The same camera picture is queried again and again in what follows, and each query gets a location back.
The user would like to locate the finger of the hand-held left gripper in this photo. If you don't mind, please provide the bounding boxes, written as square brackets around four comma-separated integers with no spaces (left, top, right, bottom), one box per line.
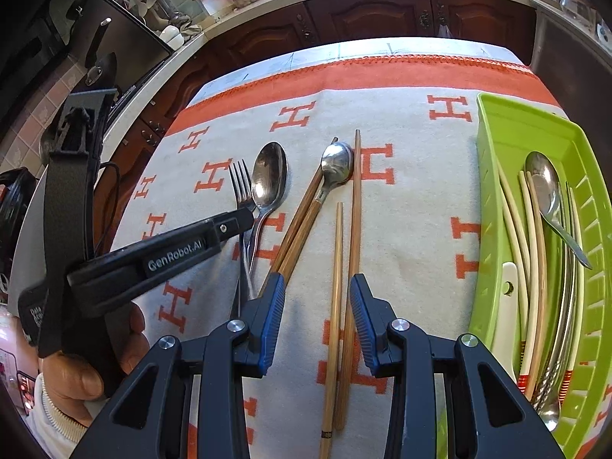
[205,208,256,247]

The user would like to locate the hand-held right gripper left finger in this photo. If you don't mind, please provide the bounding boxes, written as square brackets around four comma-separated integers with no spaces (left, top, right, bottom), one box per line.
[69,272,286,459]

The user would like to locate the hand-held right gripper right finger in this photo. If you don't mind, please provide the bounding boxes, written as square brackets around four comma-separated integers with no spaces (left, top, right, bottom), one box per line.
[349,272,567,459]

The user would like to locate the steel fork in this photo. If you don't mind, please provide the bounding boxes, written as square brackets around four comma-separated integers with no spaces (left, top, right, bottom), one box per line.
[228,159,256,319]

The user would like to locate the brown wooden chopstick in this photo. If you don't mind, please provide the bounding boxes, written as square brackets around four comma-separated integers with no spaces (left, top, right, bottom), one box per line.
[318,202,345,459]
[333,129,363,432]
[258,137,339,299]

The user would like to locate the large steel spoon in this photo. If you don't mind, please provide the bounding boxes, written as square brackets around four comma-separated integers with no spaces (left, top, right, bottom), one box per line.
[241,141,290,292]

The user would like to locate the steel spoon wooden handle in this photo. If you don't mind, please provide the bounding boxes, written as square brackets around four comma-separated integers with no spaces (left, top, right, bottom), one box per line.
[276,140,356,280]

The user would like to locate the white ceramic spoon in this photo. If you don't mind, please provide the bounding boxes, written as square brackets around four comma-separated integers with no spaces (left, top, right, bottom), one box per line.
[492,262,519,383]

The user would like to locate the long steel spoon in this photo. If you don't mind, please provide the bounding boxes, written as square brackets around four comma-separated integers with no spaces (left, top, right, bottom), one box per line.
[535,179,577,433]

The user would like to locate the small steel spoon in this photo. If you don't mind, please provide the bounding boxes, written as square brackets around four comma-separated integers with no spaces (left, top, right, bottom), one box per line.
[524,151,594,271]

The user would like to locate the green plastic tray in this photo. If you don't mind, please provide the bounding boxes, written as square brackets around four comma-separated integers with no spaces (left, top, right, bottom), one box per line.
[467,93,612,459]

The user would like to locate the person's left forearm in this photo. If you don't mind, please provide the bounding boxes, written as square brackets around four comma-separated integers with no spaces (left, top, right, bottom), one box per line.
[21,373,96,459]

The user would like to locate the person's left hand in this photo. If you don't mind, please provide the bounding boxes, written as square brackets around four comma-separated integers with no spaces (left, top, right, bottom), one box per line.
[41,304,151,415]

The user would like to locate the black wok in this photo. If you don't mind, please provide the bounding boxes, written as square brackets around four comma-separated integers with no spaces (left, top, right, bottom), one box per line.
[0,167,39,297]

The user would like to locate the black frying pan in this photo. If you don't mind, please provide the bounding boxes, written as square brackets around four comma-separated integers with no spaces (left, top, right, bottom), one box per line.
[83,16,120,87]

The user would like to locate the orange printed blanket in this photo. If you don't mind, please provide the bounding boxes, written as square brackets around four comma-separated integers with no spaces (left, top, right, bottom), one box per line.
[110,41,572,459]

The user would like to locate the small white bowl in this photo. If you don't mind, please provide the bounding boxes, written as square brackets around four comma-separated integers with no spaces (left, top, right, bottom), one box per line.
[158,24,185,51]

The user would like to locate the pink appliance with display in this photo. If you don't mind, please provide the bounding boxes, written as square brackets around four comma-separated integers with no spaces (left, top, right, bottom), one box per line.
[0,306,39,422]

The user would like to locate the pale table cover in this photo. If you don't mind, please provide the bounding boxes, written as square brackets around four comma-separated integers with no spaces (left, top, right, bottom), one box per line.
[184,39,522,106]

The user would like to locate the brown wooden kitchen cabinets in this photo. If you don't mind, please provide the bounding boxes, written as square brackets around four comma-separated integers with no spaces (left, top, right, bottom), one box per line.
[103,0,539,211]

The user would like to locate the grey frosted door cabinet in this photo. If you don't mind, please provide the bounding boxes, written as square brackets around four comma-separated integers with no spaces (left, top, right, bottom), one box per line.
[528,0,612,120]

